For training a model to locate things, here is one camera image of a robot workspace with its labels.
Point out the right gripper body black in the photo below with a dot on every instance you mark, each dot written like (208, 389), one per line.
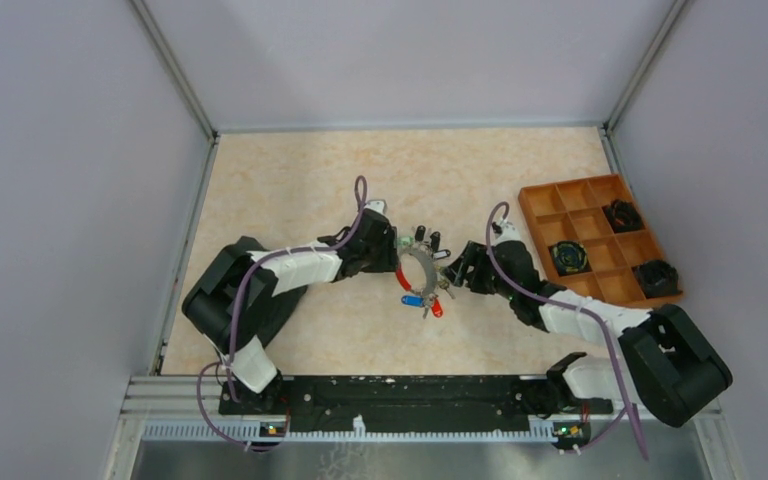
(484, 278)

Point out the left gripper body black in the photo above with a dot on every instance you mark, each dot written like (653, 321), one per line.
(382, 257)

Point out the keyring with coloured keys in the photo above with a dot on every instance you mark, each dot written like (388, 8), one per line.
(420, 271)

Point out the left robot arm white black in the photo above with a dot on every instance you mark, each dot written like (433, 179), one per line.
(247, 293)

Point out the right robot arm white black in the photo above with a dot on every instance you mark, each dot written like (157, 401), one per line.
(657, 358)

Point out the dark patterned rolled item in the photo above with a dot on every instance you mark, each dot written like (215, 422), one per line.
(569, 258)

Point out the orange compartment tray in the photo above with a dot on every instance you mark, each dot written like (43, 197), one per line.
(572, 210)

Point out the black rolled item top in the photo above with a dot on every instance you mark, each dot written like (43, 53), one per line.
(623, 216)

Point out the black rolled item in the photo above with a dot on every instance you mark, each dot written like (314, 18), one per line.
(623, 216)
(657, 278)

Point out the black rolled item bottom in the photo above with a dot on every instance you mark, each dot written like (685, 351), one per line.
(657, 278)

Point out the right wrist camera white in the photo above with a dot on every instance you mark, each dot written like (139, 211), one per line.
(504, 231)

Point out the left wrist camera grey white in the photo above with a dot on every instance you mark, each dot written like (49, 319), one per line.
(377, 205)

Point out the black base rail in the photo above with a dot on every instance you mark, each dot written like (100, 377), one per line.
(409, 404)

